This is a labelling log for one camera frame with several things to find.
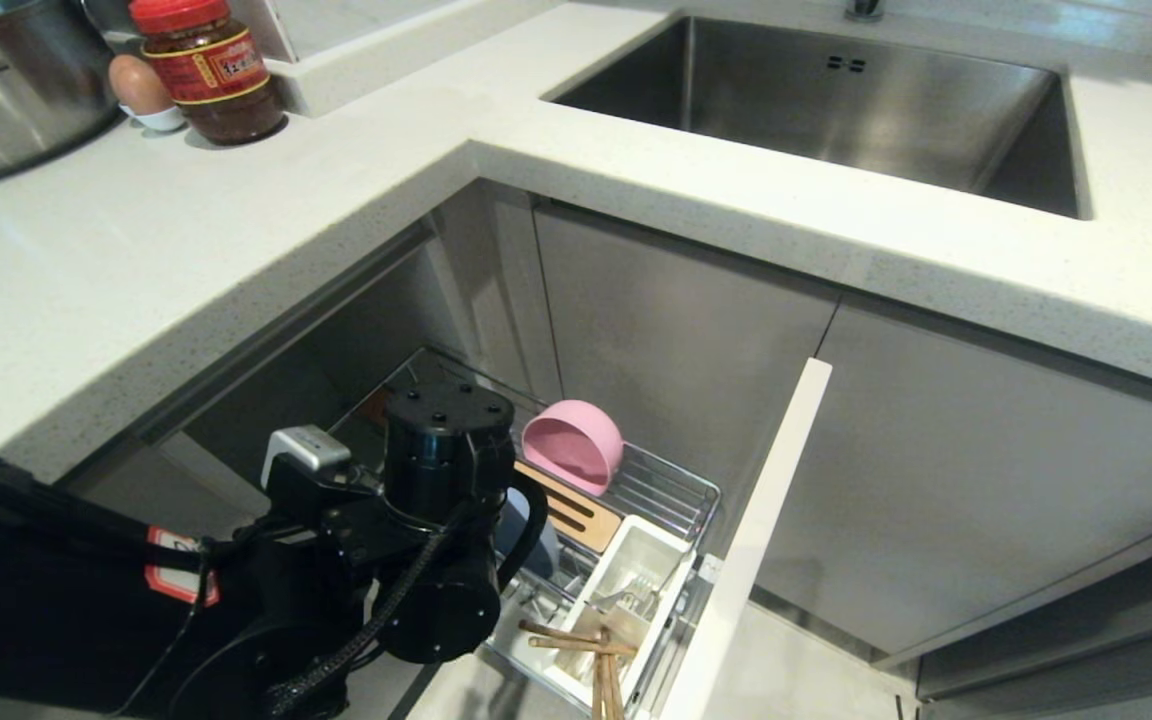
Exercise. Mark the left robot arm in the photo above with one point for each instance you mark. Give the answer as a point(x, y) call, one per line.
point(56, 600)

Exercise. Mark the pink bowl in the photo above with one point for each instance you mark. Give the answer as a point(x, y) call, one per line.
point(576, 450)

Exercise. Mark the grey cabinet door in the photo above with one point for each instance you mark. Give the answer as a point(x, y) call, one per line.
point(986, 470)
point(676, 340)

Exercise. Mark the wooden slotted board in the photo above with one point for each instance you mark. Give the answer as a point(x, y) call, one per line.
point(581, 520)

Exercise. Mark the blue plate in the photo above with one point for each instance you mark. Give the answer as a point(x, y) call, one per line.
point(521, 535)

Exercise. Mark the white utensil holder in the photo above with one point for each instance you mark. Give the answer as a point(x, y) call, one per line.
point(636, 560)

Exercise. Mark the metal fork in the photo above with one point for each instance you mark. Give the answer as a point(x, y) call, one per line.
point(631, 600)

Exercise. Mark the white drawer front panel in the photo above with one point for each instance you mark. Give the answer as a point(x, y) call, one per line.
point(756, 540)

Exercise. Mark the wooden chopstick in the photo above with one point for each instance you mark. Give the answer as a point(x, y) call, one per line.
point(599, 690)
point(556, 632)
point(581, 646)
point(615, 690)

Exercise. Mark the stainless steel sink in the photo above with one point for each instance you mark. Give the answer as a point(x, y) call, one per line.
point(836, 110)

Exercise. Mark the metal faucet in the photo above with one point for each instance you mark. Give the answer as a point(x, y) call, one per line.
point(864, 9)

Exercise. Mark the red-lidded sauce jar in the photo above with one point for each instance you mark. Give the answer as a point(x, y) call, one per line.
point(211, 75)

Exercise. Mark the white egg cup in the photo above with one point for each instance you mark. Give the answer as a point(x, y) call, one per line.
point(161, 120)

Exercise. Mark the brown egg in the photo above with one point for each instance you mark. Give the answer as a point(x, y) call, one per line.
point(139, 86)

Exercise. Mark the stainless steel pot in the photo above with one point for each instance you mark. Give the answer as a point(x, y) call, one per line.
point(6, 90)

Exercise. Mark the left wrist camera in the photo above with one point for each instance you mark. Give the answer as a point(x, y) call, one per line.
point(304, 450)

